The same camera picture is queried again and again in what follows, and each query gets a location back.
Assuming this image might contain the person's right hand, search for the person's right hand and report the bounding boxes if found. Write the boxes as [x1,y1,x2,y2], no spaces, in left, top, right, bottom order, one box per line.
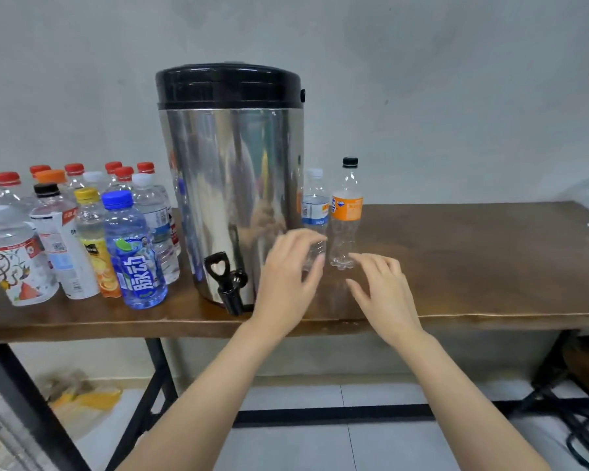
[346,252,425,347]

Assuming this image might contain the person's left hand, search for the person's left hand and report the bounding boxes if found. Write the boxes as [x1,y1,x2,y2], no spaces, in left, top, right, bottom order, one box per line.
[250,228,327,340]

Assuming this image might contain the slim blue label plastic bottle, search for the slim blue label plastic bottle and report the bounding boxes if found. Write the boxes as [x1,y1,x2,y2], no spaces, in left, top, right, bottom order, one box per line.
[301,168,332,271]

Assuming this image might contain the orange label black cap bottle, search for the orange label black cap bottle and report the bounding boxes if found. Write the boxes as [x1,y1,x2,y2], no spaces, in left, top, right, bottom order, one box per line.
[329,156,365,271]

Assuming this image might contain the stainless steel water dispenser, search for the stainless steel water dispenser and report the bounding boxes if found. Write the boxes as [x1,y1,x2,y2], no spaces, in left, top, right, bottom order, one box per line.
[156,62,306,317]

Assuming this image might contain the white cap blue label bottle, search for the white cap blue label bottle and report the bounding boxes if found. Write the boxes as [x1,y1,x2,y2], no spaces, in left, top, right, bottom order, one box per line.
[132,172,181,285]

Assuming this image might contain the blue cap plastic bottle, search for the blue cap plastic bottle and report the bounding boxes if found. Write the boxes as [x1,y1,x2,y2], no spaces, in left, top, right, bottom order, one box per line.
[101,190,169,310]

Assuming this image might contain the yellow label plastic bottle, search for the yellow label plastic bottle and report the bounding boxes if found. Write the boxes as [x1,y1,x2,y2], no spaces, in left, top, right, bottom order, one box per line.
[73,187,122,298]

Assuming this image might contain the white-cap blue-label bottle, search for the white-cap blue-label bottle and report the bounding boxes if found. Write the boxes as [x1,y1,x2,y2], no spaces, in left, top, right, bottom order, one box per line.
[83,170,114,192]

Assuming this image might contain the orange cap clear plastic bottle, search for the orange cap clear plastic bottle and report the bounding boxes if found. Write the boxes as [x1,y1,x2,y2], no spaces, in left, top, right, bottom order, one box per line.
[35,169,68,187]

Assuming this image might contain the white patterned label plastic bottle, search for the white patterned label plastic bottle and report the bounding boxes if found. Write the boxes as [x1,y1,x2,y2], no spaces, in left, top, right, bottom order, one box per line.
[0,205,60,307]

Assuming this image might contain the wooden metal shelf rack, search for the wooden metal shelf rack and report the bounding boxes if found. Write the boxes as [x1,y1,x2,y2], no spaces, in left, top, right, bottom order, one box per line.
[0,387,41,471]

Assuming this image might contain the person's right forearm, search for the person's right forearm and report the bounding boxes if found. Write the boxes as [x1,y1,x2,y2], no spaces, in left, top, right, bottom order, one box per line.
[393,333,551,471]

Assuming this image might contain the person's left forearm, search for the person's left forearm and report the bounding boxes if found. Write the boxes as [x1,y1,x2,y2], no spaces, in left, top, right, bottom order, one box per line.
[118,323,291,471]

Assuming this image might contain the yellow debris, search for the yellow debris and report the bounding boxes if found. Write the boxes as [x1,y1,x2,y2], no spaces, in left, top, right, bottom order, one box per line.
[49,387,124,413]

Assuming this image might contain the black metal table frame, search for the black metal table frame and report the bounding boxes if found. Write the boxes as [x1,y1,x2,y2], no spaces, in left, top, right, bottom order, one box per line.
[0,333,589,471]

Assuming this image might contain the wooden stool with black frame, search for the wooden stool with black frame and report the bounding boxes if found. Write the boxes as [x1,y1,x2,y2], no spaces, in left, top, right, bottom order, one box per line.
[515,333,589,471]

